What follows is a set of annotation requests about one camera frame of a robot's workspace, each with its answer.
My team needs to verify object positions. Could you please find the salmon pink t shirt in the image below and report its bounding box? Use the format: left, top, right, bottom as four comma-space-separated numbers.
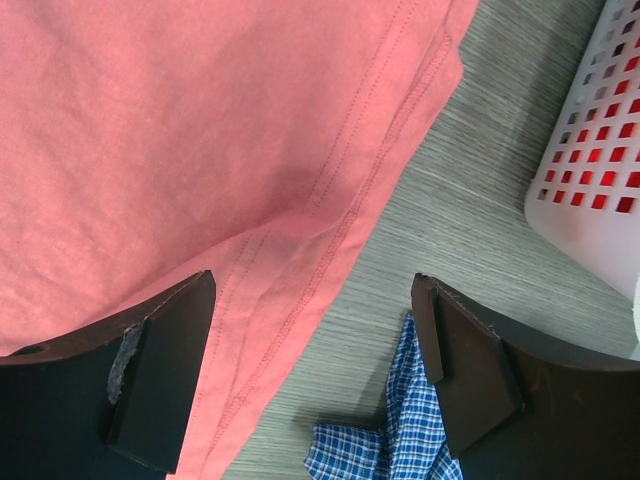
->
1, 1, 477, 479

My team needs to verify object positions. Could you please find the red garment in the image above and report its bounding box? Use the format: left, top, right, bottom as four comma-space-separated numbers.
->
536, 32, 639, 215

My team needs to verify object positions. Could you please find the right white plastic basket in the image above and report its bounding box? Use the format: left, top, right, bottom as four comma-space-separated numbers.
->
524, 1, 639, 327

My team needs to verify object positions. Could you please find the blue checkered shirt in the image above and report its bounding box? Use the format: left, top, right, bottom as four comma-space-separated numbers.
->
304, 314, 463, 480

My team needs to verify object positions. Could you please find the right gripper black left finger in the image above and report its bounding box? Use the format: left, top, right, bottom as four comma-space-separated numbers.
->
1, 271, 216, 479

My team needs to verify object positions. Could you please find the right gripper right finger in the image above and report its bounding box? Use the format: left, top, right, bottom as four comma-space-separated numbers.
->
411, 274, 639, 479

